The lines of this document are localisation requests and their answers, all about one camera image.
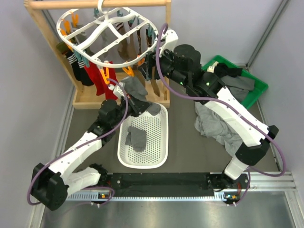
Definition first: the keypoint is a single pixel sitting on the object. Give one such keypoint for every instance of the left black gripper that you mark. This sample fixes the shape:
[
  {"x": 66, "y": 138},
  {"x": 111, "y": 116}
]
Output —
[{"x": 137, "y": 106}]

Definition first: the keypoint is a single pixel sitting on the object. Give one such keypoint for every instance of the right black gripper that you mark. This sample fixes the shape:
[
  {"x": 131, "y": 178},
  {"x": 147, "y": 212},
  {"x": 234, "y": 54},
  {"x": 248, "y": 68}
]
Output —
[{"x": 146, "y": 67}]

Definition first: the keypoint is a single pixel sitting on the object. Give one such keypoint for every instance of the white oval clip hanger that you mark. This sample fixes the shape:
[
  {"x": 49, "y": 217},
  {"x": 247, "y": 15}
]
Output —
[{"x": 108, "y": 17}]

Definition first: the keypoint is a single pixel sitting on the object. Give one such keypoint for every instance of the tan ribbed sock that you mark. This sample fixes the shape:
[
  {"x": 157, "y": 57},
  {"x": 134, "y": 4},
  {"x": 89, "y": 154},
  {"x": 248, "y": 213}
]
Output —
[{"x": 155, "y": 87}]

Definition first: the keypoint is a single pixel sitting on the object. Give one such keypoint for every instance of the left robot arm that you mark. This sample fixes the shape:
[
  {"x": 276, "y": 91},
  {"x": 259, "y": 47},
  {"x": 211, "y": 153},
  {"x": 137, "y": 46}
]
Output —
[{"x": 52, "y": 183}]

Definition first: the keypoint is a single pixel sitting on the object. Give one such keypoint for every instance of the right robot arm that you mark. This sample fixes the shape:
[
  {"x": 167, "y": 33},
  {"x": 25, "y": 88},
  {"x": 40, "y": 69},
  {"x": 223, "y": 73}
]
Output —
[{"x": 182, "y": 65}]

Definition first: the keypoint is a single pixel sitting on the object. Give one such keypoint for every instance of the brown argyle sock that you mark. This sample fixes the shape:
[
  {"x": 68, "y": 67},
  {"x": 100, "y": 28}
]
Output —
[{"x": 139, "y": 41}]

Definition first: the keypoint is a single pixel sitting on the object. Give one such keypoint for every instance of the red sock right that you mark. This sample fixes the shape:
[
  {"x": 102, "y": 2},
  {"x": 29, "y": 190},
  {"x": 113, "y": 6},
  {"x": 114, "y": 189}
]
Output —
[{"x": 108, "y": 73}]

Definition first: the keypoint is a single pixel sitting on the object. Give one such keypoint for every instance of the red sock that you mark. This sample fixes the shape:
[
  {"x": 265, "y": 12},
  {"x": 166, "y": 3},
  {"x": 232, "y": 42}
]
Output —
[
  {"x": 95, "y": 76},
  {"x": 108, "y": 73}
]

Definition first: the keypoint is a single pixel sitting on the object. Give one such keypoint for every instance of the red sock left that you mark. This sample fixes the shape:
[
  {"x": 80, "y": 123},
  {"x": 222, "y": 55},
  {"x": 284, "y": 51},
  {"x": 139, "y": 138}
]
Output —
[{"x": 95, "y": 76}]

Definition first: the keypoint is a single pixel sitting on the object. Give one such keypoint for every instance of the white perforated plastic basket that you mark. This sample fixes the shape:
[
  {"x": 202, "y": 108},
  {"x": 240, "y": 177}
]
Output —
[{"x": 156, "y": 151}]

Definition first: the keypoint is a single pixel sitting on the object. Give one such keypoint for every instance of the black white striped sock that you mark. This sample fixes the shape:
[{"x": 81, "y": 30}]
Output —
[{"x": 84, "y": 77}]

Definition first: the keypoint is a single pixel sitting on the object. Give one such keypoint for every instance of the grey striped sock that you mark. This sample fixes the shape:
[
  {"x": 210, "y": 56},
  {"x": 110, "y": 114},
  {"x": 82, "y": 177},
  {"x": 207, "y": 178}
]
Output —
[{"x": 86, "y": 36}]

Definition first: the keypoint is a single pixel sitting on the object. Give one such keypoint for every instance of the grey cloth on table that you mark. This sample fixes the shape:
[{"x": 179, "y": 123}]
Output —
[{"x": 211, "y": 125}]

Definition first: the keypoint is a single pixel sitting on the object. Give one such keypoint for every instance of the olive striped sock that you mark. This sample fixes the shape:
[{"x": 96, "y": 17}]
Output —
[{"x": 62, "y": 48}]

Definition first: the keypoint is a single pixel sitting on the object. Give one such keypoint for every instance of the clothes pile in bin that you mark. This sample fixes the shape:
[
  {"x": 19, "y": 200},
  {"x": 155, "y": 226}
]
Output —
[{"x": 232, "y": 77}]

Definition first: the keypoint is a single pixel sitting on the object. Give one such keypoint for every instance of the green plastic bin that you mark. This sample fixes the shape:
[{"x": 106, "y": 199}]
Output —
[{"x": 259, "y": 86}]

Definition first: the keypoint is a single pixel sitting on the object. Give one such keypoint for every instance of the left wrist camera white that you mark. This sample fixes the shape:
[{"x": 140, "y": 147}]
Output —
[{"x": 117, "y": 88}]

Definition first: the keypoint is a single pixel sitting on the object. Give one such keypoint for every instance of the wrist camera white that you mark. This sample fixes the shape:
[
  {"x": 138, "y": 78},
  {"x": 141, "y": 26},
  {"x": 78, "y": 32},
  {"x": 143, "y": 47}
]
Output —
[
  {"x": 117, "y": 88},
  {"x": 168, "y": 41}
]

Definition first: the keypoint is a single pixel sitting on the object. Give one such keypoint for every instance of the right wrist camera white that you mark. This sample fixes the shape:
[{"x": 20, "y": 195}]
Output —
[{"x": 168, "y": 41}]

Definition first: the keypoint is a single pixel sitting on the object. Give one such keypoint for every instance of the wooden drying rack frame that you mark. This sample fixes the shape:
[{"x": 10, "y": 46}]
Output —
[{"x": 84, "y": 97}]

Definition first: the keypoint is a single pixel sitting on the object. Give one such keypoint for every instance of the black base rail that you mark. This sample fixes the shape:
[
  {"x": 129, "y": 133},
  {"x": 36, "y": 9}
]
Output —
[{"x": 187, "y": 184}]

